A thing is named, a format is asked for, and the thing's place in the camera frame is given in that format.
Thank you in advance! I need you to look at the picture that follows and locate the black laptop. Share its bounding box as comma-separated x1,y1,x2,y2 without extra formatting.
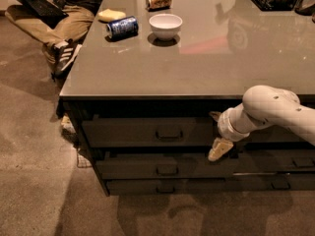
17,0,67,18

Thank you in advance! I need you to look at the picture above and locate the black striped sneaker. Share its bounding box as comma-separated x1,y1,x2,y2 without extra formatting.
54,41,82,79

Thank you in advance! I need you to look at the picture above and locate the blue soda can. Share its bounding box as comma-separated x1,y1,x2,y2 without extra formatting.
106,16,139,39

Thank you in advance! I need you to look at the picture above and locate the tan soda can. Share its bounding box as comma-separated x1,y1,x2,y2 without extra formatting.
146,0,172,10

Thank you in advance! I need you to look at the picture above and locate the dark grey cabinet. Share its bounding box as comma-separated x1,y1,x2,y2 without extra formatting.
61,0,315,195

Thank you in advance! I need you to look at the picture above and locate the dark grey drawer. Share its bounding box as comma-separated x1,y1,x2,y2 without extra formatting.
82,117,217,148
106,178,227,196
95,152,238,180

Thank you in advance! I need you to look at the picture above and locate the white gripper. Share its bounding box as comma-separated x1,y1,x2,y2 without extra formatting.
208,107,250,161

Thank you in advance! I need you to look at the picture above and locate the right side bottom drawer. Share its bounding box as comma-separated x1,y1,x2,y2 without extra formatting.
224,173,315,191

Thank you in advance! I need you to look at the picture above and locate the seated person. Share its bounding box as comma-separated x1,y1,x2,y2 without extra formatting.
5,0,102,75

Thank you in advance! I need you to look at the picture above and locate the dark grey bottom drawer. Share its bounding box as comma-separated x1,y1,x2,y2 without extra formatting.
106,178,227,196

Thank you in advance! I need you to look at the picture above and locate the dark grey middle drawer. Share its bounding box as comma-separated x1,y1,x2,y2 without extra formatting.
95,152,238,180

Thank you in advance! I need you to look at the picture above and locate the yellow sponge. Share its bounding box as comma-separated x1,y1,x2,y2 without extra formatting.
97,9,126,23

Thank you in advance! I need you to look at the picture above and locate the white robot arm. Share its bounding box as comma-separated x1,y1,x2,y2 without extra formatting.
208,86,315,161

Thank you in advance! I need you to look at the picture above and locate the dark grey top drawer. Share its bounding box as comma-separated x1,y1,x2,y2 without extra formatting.
82,117,217,148

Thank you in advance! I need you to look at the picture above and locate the right side middle drawer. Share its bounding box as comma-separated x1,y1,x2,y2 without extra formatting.
235,148,315,173

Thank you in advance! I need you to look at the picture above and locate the white ceramic bowl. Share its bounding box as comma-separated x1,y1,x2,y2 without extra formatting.
149,14,183,41

